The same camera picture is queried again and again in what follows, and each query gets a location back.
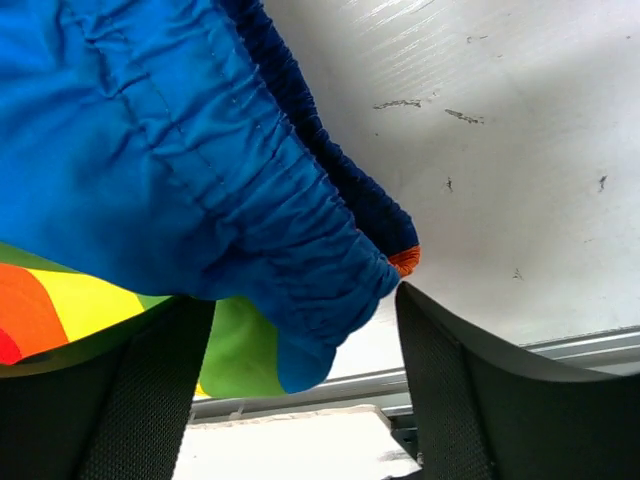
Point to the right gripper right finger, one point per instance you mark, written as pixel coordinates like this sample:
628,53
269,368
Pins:
488,409

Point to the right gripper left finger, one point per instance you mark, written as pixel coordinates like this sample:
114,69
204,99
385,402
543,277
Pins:
113,405

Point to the rainbow striped shorts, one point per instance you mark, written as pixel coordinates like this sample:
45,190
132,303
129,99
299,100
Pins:
156,149

